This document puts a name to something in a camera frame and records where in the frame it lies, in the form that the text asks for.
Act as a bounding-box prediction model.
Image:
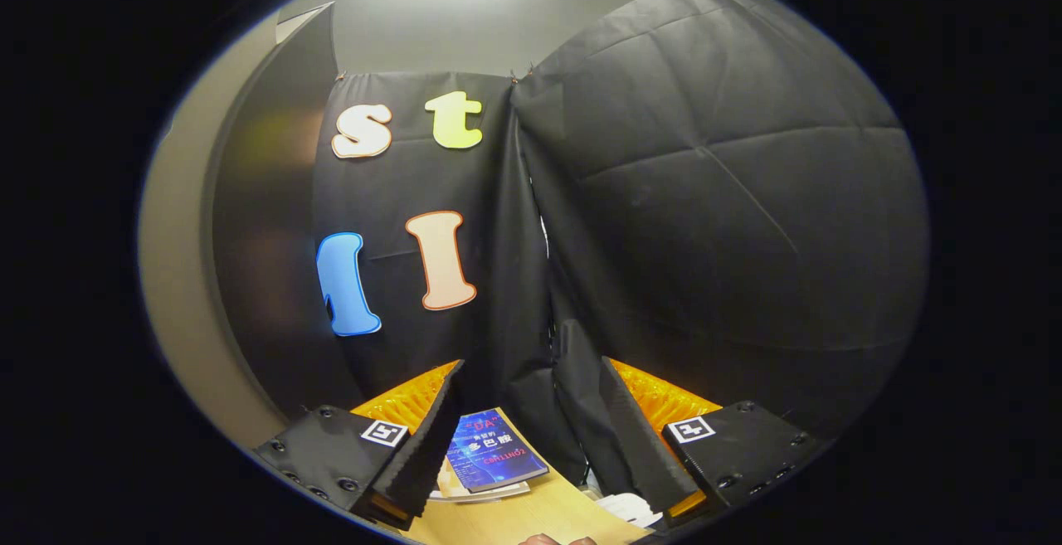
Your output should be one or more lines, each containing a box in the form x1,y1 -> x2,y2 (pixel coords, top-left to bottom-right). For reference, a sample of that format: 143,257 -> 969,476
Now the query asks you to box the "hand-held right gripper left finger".
253,358 -> 467,532

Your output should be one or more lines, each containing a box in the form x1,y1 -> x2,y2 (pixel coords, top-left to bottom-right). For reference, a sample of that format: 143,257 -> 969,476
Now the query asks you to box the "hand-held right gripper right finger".
599,356 -> 831,529

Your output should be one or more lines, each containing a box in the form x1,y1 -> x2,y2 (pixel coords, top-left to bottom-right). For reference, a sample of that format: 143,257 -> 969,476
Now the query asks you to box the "grey double-door shoe cabinet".
207,0 -> 370,417

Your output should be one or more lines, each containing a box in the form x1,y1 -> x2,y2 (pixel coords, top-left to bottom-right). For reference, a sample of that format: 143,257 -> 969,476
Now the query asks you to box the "beige book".
427,455 -> 532,504

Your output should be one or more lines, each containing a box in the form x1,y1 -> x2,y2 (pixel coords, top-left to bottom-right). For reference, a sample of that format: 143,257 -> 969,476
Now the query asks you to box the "blue book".
446,406 -> 551,494

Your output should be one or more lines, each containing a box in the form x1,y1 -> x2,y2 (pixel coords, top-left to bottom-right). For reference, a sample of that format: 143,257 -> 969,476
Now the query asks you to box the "small white object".
596,491 -> 665,528

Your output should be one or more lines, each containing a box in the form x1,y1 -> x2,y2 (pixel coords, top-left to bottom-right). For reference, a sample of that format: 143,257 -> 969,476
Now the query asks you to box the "black backdrop cloth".
508,0 -> 932,496
311,71 -> 594,488

